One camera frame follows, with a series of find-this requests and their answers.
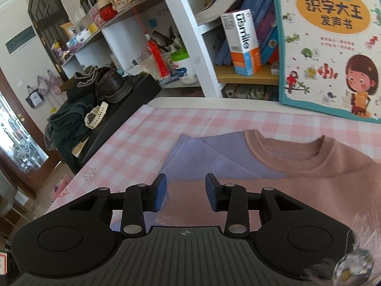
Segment pink and purple sweater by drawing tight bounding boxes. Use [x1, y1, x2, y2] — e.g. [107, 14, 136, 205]
[156, 129, 381, 246]

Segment brown leather shoe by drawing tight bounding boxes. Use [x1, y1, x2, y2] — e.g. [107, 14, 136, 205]
[95, 67, 132, 104]

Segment dark knit cloth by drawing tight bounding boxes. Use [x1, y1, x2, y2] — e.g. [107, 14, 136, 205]
[60, 65, 99, 103]

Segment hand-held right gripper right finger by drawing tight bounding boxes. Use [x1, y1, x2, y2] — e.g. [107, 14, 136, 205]
[205, 173, 302, 236]

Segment pink checkered tablecloth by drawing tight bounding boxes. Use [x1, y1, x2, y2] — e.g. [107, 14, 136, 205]
[45, 104, 381, 236]

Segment holder of pens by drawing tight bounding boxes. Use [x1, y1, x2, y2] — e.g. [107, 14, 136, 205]
[151, 25, 185, 55]

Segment red tassel ornament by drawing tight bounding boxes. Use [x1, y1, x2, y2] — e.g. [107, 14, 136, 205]
[132, 6, 169, 78]

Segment dark wooden door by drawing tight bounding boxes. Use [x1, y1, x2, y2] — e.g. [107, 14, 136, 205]
[28, 0, 71, 76]

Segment wooden bookshelf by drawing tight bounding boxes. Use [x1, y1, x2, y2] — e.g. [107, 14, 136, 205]
[60, 0, 381, 99]

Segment white wristwatch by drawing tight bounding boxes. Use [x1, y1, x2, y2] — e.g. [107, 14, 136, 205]
[85, 102, 109, 130]

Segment black case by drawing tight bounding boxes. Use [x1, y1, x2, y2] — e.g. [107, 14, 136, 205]
[58, 74, 163, 176]

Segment hanging tote bags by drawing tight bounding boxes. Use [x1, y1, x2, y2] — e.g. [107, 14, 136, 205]
[25, 69, 65, 110]

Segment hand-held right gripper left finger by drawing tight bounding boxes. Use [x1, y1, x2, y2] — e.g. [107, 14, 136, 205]
[66, 173, 168, 239]

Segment dark green clothes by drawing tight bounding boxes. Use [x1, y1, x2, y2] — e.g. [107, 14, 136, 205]
[44, 101, 96, 165]

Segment white and orange carton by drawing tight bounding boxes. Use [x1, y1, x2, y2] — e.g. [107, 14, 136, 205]
[220, 9, 263, 77]

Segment row of blue books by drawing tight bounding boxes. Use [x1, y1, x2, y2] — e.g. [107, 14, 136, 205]
[214, 0, 281, 66]

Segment large children's picture book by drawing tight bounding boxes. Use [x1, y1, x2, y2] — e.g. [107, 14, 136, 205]
[269, 0, 381, 124]

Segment red apple ornament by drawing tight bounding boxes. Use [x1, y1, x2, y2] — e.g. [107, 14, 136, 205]
[99, 5, 117, 22]

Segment white tub with green lid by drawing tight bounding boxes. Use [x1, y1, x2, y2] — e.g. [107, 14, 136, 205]
[170, 48, 199, 85]

